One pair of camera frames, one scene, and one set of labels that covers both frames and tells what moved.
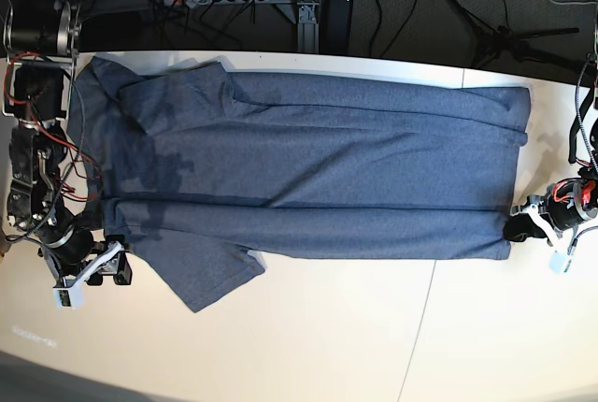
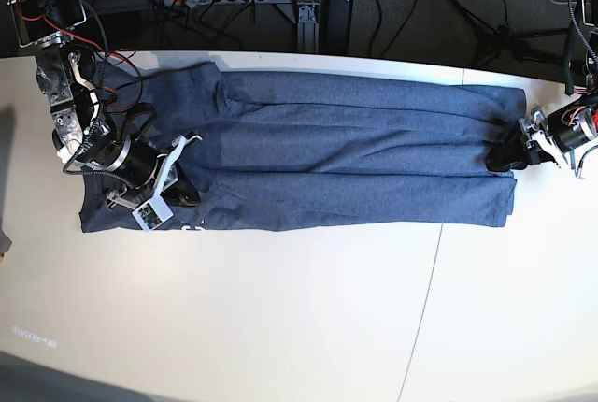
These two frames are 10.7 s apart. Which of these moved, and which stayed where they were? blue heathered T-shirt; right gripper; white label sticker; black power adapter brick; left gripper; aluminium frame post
Moved: right gripper; left gripper; blue heathered T-shirt
Stayed: black power adapter brick; aluminium frame post; white label sticker
